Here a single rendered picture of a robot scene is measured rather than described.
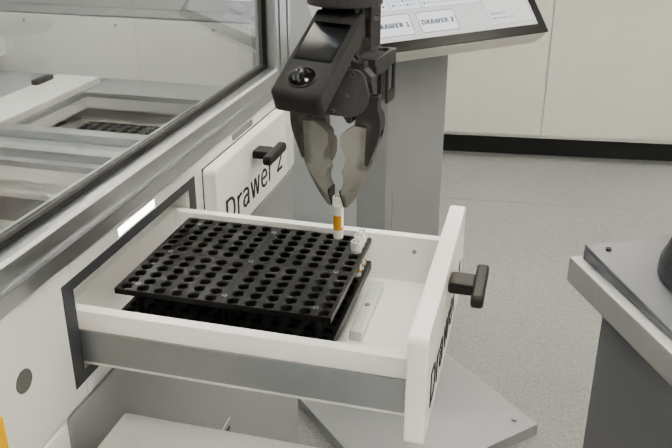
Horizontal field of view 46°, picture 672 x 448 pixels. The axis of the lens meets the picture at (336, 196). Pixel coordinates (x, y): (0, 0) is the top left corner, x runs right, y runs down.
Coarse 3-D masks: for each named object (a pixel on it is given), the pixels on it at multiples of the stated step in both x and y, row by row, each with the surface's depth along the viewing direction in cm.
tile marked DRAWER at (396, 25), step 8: (384, 16) 151; (392, 16) 151; (400, 16) 152; (408, 16) 153; (384, 24) 150; (392, 24) 151; (400, 24) 151; (408, 24) 152; (384, 32) 149; (392, 32) 150; (400, 32) 151; (408, 32) 152
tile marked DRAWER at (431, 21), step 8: (416, 16) 154; (424, 16) 155; (432, 16) 156; (440, 16) 156; (448, 16) 157; (424, 24) 154; (432, 24) 155; (440, 24) 156; (448, 24) 157; (456, 24) 157; (424, 32) 153
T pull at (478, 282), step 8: (480, 264) 80; (456, 272) 78; (480, 272) 78; (488, 272) 79; (456, 280) 77; (464, 280) 77; (472, 280) 77; (480, 280) 77; (448, 288) 77; (456, 288) 76; (464, 288) 76; (472, 288) 76; (480, 288) 75; (472, 296) 74; (480, 296) 74; (472, 304) 74; (480, 304) 74
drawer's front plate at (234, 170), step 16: (272, 112) 124; (256, 128) 116; (272, 128) 120; (240, 144) 109; (256, 144) 114; (272, 144) 121; (224, 160) 103; (240, 160) 108; (256, 160) 114; (208, 176) 100; (224, 176) 103; (240, 176) 109; (256, 176) 115; (272, 176) 122; (208, 192) 101; (224, 192) 103; (240, 192) 109; (256, 192) 116; (208, 208) 102; (224, 208) 104; (240, 208) 110
